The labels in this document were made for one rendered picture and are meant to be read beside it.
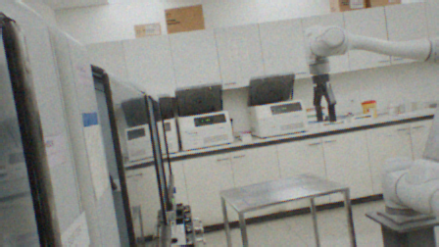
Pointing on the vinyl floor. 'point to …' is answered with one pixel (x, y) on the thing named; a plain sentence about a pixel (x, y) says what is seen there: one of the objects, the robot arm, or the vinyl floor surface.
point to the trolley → (280, 195)
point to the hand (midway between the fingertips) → (325, 119)
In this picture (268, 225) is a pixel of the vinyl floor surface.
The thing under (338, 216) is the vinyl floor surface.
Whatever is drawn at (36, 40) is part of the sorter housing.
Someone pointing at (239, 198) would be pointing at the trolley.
